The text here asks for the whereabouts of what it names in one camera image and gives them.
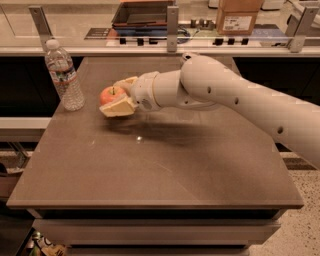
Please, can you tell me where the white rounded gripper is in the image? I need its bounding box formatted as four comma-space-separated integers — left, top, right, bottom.
99, 71, 161, 118

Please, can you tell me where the red apple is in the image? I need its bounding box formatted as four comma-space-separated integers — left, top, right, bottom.
100, 86, 126, 105

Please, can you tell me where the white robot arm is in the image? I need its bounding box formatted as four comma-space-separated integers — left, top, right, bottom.
100, 54, 320, 168

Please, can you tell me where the clear plastic water bottle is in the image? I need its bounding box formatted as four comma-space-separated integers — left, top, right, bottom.
45, 39, 85, 111

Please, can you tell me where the white green soda can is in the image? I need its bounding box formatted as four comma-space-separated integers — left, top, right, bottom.
180, 52, 198, 65

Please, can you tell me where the dark metal tray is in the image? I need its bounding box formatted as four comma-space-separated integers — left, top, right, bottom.
112, 0, 175, 27

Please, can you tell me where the brown cardboard box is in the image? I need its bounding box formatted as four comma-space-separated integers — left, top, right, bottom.
216, 0, 264, 35

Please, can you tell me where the brown table drawer cabinet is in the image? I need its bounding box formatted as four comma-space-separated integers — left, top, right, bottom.
26, 208, 288, 256

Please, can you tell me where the middle metal bracket post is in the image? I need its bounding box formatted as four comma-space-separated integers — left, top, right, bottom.
167, 6, 179, 53

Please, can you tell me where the metal bracket post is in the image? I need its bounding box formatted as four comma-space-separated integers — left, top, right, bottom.
28, 5, 53, 52
285, 6, 319, 53
167, 6, 179, 53

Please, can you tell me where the left metal bracket post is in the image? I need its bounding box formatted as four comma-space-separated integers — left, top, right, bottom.
28, 5, 53, 52

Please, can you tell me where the right metal bracket post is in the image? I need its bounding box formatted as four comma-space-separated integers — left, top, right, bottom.
285, 6, 319, 53

